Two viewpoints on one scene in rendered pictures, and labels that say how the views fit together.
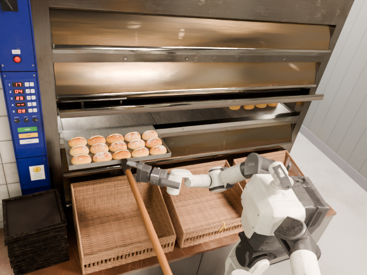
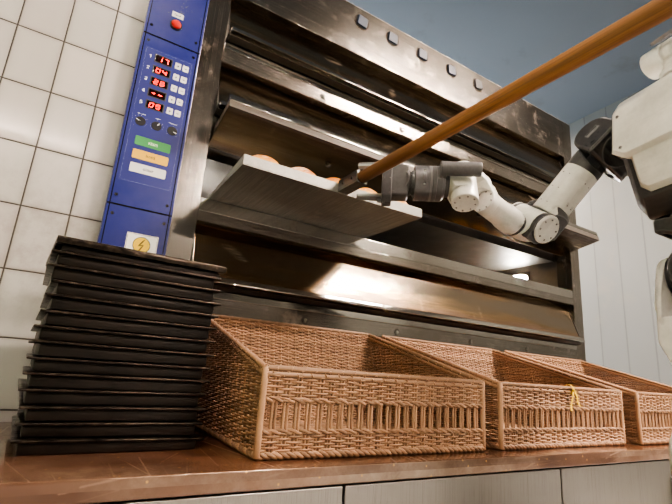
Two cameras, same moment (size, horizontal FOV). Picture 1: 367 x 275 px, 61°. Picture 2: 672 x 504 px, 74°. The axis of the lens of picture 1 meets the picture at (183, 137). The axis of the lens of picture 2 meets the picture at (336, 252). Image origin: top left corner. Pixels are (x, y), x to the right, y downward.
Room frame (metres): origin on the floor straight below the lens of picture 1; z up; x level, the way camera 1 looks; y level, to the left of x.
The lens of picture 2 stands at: (0.20, 0.33, 0.73)
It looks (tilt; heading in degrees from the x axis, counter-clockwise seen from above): 15 degrees up; 358
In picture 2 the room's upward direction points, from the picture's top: 4 degrees clockwise
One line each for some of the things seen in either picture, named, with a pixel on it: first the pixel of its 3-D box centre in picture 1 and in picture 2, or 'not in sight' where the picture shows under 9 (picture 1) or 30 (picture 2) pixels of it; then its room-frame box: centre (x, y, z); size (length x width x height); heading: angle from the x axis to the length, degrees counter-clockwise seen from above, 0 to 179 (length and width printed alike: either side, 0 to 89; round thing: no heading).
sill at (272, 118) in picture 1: (197, 125); (429, 262); (1.86, -0.08, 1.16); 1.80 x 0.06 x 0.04; 119
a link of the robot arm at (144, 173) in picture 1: (149, 174); (406, 183); (1.22, 0.14, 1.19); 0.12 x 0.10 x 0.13; 84
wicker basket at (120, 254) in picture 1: (122, 217); (331, 375); (1.32, 0.29, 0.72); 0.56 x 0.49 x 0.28; 119
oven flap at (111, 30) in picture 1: (218, 34); (435, 113); (1.84, -0.09, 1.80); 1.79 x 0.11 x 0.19; 119
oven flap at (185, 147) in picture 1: (195, 143); (433, 297); (1.84, -0.09, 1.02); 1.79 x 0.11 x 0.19; 119
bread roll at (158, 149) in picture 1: (158, 149); not in sight; (1.43, 0.13, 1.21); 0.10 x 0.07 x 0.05; 121
